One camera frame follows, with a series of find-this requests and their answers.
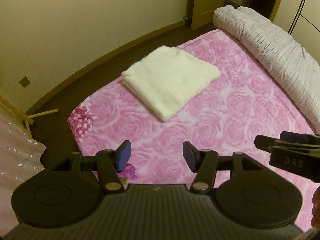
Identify white ribbed quilt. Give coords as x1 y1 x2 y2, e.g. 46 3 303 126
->
213 4 320 123

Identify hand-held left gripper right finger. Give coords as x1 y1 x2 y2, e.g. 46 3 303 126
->
182 141 265 194

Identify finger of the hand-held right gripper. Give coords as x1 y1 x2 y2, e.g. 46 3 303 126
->
254 134 282 153
279 131 320 146

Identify cream wardrobe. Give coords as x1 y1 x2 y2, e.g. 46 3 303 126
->
272 0 320 60

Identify wooden rack legs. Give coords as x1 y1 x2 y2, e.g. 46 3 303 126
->
0 97 59 140

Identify cream striped sweater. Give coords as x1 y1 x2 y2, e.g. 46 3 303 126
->
121 45 221 122

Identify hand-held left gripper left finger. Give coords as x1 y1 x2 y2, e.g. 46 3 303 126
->
52 141 132 193

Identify person's right hand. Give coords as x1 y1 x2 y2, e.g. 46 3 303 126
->
311 187 320 230

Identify pink plastic-wrapped bundle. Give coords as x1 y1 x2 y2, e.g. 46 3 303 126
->
0 114 47 183

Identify yellow door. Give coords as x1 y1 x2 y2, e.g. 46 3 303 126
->
190 0 227 30

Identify pink floral blanket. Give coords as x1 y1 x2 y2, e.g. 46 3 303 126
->
67 29 320 230

